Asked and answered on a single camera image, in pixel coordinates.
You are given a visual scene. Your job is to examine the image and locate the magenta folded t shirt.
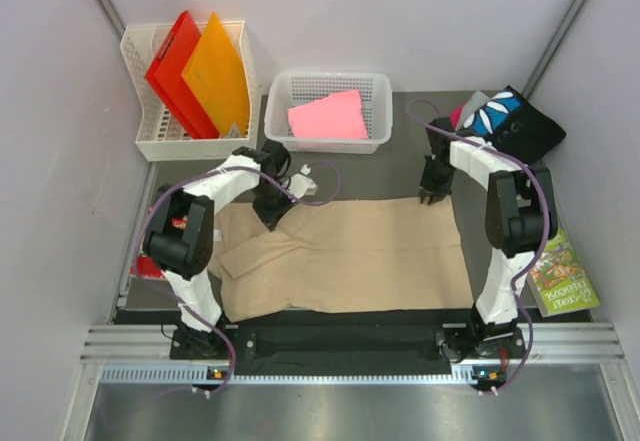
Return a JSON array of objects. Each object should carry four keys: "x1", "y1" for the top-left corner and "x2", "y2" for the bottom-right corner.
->
[{"x1": 449, "y1": 104, "x2": 469, "y2": 130}]

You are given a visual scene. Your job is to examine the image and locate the beige t shirt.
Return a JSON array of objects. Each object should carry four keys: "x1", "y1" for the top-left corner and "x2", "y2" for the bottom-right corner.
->
[{"x1": 208, "y1": 198, "x2": 473, "y2": 322}]

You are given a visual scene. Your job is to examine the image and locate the red clip file folder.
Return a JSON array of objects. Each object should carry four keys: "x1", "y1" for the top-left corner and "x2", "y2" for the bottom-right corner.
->
[{"x1": 145, "y1": 11, "x2": 219, "y2": 139}]

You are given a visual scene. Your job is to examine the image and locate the grey folded t shirt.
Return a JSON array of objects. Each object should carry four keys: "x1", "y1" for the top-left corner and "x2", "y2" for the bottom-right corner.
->
[{"x1": 460, "y1": 91, "x2": 491, "y2": 120}]

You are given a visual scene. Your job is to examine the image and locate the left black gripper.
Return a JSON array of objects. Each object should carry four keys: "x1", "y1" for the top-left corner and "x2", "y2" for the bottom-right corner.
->
[{"x1": 251, "y1": 182, "x2": 298, "y2": 232}]

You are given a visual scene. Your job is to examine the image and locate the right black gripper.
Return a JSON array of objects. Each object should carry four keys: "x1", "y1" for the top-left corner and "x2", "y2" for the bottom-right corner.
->
[{"x1": 418, "y1": 156, "x2": 456, "y2": 205}]

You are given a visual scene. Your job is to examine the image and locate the white perforated plastic basket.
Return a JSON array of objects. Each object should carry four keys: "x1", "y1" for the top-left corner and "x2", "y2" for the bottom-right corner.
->
[{"x1": 264, "y1": 71, "x2": 393, "y2": 155}]

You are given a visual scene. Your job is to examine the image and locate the red illustrated book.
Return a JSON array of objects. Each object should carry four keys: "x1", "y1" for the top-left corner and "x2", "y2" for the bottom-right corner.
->
[{"x1": 129, "y1": 230, "x2": 166, "y2": 281}]

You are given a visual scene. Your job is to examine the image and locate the white file organizer rack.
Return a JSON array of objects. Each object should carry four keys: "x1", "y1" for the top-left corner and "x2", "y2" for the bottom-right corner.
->
[{"x1": 120, "y1": 21, "x2": 261, "y2": 162}]

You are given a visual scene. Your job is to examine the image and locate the pink t shirt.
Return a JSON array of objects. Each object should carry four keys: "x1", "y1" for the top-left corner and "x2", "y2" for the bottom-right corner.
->
[{"x1": 288, "y1": 90, "x2": 368, "y2": 140}]

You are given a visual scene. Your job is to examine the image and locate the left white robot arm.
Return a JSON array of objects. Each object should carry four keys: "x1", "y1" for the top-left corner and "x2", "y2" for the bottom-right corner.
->
[{"x1": 142, "y1": 141, "x2": 294, "y2": 359}]

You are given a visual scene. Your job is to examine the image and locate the orange clip file folder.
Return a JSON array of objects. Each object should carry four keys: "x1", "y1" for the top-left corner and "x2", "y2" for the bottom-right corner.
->
[{"x1": 181, "y1": 13, "x2": 250, "y2": 138}]

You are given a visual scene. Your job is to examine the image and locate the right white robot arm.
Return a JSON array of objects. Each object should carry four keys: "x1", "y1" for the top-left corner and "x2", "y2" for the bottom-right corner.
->
[{"x1": 419, "y1": 117, "x2": 557, "y2": 360}]

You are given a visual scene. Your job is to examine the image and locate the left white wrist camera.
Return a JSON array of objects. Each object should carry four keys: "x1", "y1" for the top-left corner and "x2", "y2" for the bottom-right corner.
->
[{"x1": 287, "y1": 164, "x2": 318, "y2": 199}]

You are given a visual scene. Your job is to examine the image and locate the green treehouse book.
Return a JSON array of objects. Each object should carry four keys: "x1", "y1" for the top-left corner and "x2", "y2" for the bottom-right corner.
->
[{"x1": 527, "y1": 228, "x2": 600, "y2": 317}]

